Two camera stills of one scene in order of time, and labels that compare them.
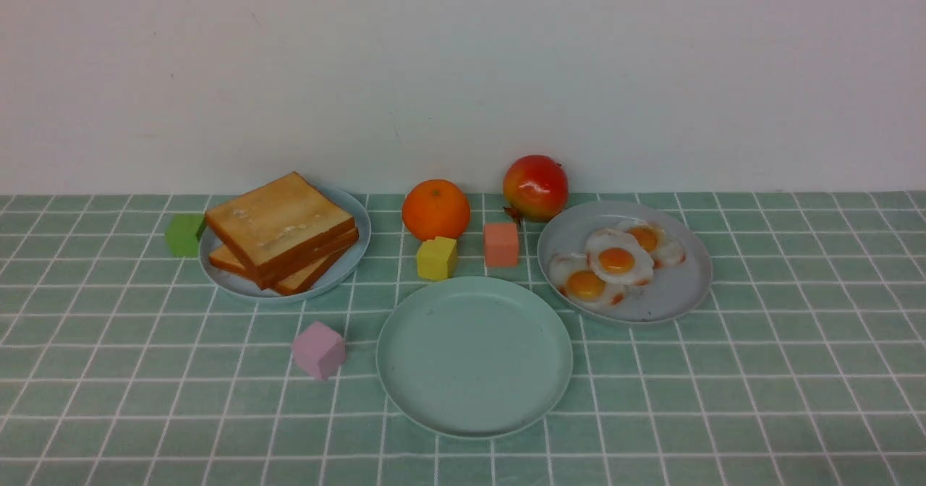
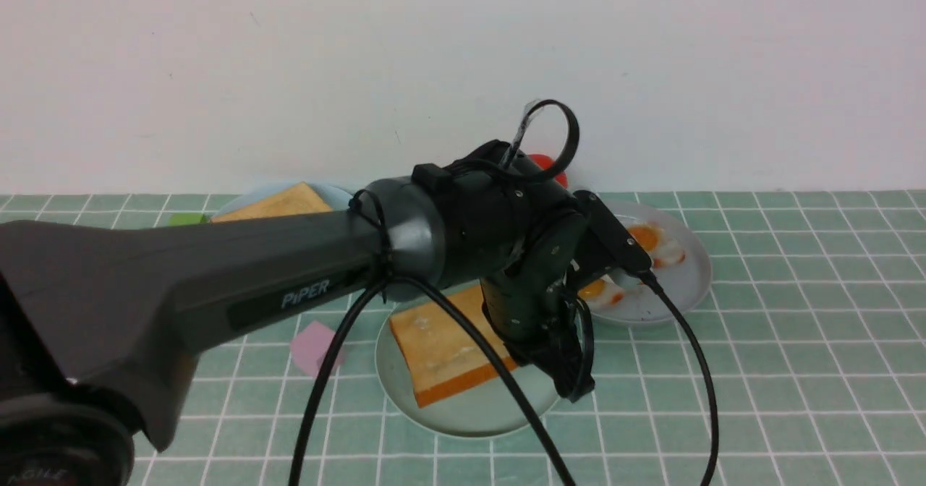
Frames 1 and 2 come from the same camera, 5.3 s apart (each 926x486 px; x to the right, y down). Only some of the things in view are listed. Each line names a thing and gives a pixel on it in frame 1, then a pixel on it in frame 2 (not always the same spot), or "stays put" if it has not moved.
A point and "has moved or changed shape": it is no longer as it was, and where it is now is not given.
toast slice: [278, 226] has moved or changed shape
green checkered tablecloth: [124, 362] stays put
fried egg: [665, 250] stays put
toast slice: [308, 271] has moved or changed shape
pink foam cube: [320, 350] stays put
